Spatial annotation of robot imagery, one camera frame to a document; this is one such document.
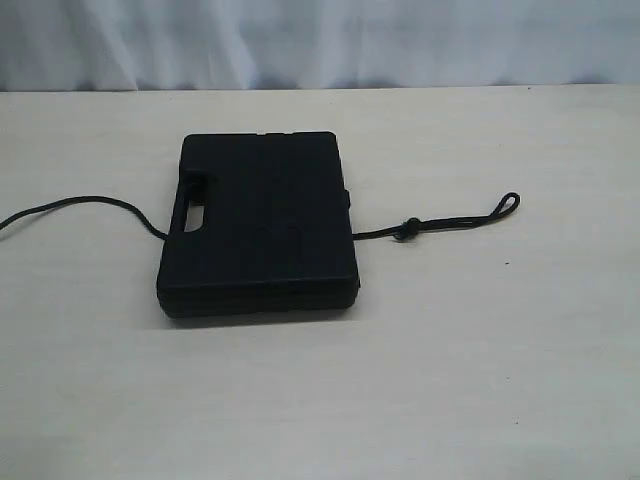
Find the black plastic carry case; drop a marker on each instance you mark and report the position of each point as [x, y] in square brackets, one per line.
[260, 223]

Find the white backdrop curtain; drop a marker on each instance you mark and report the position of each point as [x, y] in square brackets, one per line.
[201, 45]

